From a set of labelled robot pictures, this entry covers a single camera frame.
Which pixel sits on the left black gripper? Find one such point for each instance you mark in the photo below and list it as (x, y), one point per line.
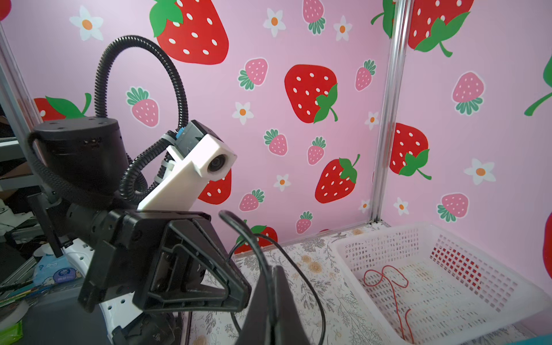
(170, 261)

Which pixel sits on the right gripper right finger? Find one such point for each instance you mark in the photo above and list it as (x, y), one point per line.
(288, 329)

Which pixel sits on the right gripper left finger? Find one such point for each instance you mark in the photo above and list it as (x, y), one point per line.
(257, 328)

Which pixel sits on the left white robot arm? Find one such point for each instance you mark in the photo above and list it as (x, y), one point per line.
(83, 162)

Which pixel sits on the left white plastic basket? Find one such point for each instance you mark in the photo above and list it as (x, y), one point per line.
(424, 285)

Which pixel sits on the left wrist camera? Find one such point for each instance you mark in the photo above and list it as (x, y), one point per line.
(199, 156)

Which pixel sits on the left corner aluminium post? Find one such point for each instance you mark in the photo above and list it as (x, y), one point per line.
(397, 54)

